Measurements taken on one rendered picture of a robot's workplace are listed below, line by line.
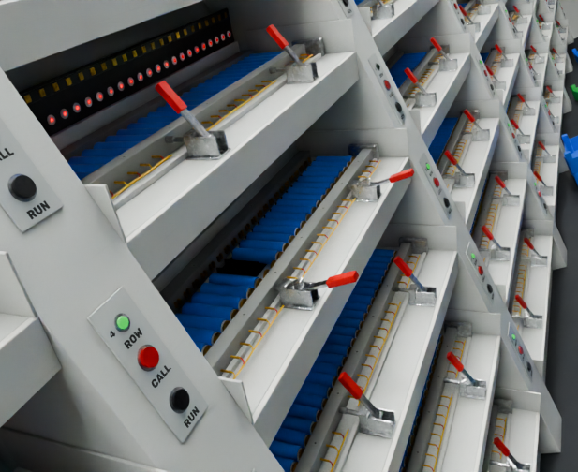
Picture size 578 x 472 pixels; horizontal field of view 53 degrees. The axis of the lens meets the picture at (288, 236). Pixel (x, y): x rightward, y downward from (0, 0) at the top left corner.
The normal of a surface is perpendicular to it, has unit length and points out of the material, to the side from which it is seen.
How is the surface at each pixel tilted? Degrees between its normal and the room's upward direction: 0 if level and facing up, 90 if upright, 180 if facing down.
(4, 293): 90
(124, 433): 90
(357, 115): 90
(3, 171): 90
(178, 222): 112
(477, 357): 22
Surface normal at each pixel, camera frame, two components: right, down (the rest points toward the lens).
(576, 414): -0.50, -0.82
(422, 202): -0.39, 0.50
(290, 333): -0.17, -0.87
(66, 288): 0.77, -0.28
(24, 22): 0.91, 0.05
